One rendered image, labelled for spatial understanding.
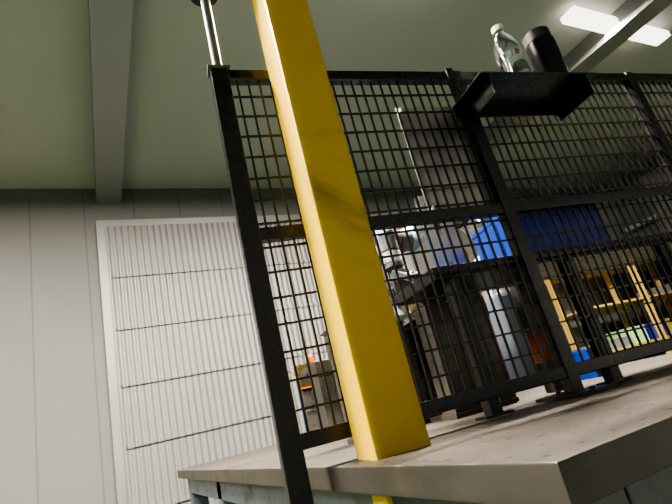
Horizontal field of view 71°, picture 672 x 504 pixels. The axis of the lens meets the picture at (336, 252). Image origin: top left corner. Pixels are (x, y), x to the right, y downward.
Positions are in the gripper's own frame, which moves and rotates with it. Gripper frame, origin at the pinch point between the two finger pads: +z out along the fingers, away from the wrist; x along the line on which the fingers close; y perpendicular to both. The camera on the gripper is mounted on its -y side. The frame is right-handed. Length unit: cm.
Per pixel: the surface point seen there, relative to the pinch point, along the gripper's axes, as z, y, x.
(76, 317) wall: -95, 266, 148
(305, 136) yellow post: -27, -68, 46
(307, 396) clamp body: 12, 102, 17
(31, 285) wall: -125, 261, 177
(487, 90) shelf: -38, -68, -1
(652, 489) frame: 38, -100, 31
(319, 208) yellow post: -12, -68, 47
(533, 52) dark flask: -53, -65, -24
